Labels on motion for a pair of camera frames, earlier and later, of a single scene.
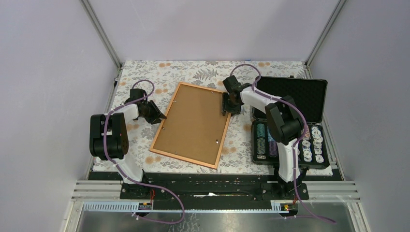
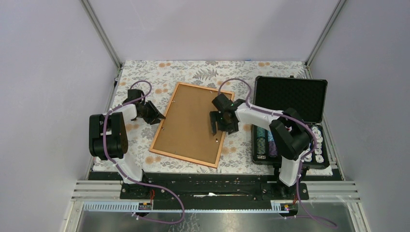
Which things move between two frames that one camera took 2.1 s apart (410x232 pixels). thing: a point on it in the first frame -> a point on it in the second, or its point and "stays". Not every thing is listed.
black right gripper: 225,108 -> 215,116
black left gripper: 156,115 stays
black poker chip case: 310,95 stays
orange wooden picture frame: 195,128 stays
